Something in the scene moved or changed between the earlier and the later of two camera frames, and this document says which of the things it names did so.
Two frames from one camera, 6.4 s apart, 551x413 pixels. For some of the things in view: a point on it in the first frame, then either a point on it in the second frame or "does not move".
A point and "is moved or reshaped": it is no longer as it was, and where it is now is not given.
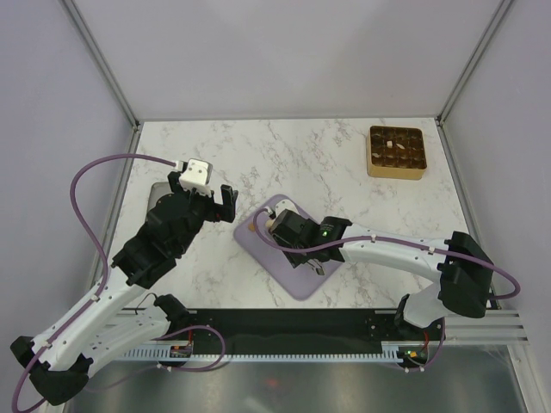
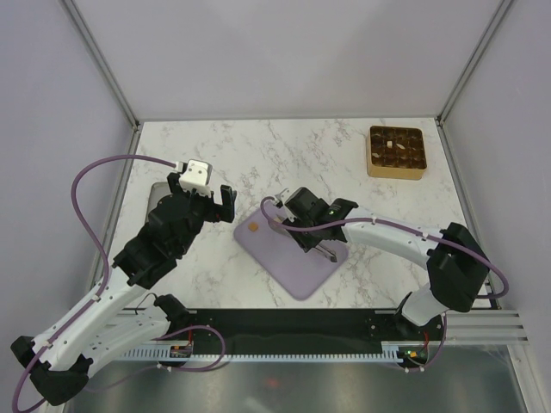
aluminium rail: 496,327 does not move
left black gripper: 218,212 does not move
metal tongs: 318,266 is moved or reshaped
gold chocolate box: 395,152 does not move
